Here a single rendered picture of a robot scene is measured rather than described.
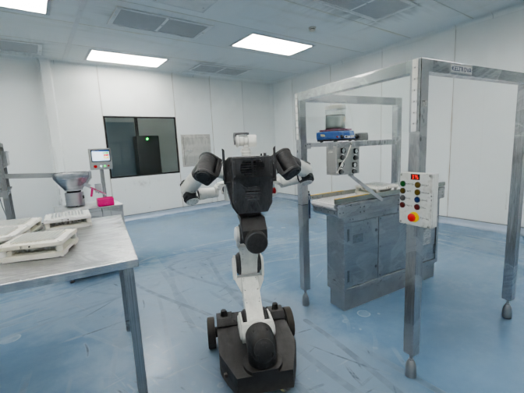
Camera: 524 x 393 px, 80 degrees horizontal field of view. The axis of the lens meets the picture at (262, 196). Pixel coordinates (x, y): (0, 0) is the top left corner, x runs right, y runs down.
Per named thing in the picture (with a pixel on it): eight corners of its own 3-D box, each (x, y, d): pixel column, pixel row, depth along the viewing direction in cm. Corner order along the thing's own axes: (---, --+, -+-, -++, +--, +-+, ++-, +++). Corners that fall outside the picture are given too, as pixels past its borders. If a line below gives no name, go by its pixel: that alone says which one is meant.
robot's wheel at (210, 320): (217, 353, 210) (215, 339, 198) (209, 355, 210) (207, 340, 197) (214, 325, 225) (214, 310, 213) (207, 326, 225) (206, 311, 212)
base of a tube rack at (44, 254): (-2, 264, 132) (-4, 259, 132) (23, 247, 155) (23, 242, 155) (63, 256, 139) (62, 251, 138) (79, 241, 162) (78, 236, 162)
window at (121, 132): (110, 178, 596) (102, 115, 578) (110, 178, 597) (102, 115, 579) (179, 172, 676) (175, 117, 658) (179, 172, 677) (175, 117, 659)
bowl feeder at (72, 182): (58, 210, 325) (52, 175, 319) (55, 206, 354) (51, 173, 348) (109, 203, 353) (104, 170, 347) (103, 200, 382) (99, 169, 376)
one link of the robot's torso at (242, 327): (276, 341, 179) (275, 320, 177) (241, 347, 175) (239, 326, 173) (268, 323, 199) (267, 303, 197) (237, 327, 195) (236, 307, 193)
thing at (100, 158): (96, 203, 364) (88, 148, 355) (94, 202, 373) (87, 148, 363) (117, 200, 378) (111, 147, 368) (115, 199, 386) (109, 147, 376)
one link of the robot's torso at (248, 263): (261, 276, 206) (269, 238, 170) (235, 279, 203) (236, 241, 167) (258, 255, 216) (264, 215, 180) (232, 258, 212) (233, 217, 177)
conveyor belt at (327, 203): (333, 210, 225) (333, 204, 224) (311, 206, 247) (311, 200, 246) (444, 190, 290) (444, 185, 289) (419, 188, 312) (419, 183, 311)
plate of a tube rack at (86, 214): (44, 224, 182) (43, 221, 182) (45, 217, 203) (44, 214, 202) (91, 217, 195) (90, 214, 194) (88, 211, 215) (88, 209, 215)
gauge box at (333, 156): (336, 175, 216) (336, 146, 213) (326, 175, 225) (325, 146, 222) (359, 172, 227) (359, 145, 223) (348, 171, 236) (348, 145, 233)
